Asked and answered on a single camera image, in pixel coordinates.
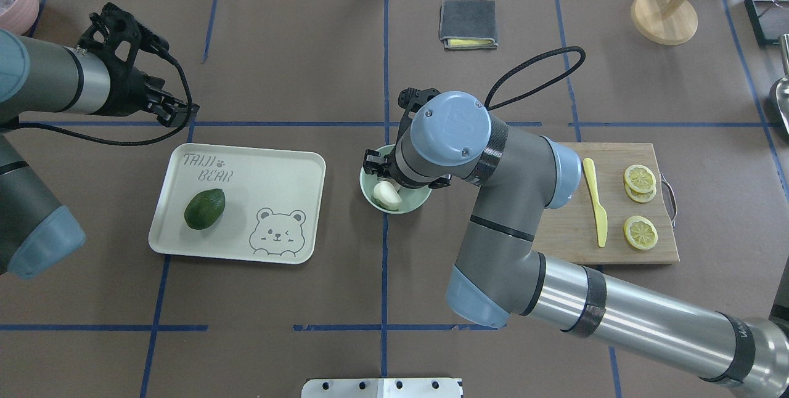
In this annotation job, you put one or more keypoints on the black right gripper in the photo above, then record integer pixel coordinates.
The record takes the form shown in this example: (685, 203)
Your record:
(374, 162)

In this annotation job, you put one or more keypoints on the green avocado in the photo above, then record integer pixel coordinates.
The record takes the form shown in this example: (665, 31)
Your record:
(204, 209)

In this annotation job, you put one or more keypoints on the lemon slice stacked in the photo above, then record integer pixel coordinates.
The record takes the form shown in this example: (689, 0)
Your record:
(639, 197)
(639, 179)

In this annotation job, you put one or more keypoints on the yellow plastic knife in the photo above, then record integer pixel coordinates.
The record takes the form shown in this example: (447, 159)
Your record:
(600, 213)

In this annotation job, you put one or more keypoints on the lemon slice bottom stacked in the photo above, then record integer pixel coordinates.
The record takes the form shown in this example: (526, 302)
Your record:
(639, 197)

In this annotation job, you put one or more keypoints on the lemon slice single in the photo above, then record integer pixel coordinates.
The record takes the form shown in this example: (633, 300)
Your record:
(640, 233)

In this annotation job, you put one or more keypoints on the grey folded cloth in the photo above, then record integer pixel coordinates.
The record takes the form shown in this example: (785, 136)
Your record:
(468, 19)

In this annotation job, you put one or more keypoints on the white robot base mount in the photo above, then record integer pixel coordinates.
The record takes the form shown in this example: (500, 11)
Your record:
(442, 386)

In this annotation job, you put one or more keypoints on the light green bowl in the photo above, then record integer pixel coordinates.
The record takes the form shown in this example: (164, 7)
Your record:
(412, 199)

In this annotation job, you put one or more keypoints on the metal scoop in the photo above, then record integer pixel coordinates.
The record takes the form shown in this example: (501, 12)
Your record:
(779, 90)

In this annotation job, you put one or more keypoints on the bamboo cutting board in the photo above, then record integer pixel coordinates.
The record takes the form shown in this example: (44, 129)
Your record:
(569, 233)

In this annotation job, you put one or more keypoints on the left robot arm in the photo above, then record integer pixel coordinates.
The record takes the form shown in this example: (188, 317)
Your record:
(37, 230)

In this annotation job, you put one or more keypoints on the lemon slice top stacked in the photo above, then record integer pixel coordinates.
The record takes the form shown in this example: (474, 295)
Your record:
(639, 179)

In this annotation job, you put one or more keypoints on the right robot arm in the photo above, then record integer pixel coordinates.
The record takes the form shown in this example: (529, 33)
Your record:
(497, 274)

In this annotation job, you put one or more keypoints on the yellow sponge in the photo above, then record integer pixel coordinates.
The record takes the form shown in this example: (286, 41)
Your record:
(454, 44)

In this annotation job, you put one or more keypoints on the wooden mug tree stand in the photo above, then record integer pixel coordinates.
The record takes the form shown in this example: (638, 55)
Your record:
(665, 22)

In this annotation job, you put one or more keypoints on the black glass tray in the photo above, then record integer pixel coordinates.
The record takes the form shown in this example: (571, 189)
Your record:
(768, 19)

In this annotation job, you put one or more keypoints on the cream bear tray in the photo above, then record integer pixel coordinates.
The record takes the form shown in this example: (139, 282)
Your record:
(272, 197)

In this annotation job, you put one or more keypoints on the white steamed bun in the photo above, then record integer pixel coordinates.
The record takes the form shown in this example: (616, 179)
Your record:
(386, 195)

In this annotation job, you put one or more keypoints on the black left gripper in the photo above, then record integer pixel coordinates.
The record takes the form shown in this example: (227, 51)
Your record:
(127, 87)

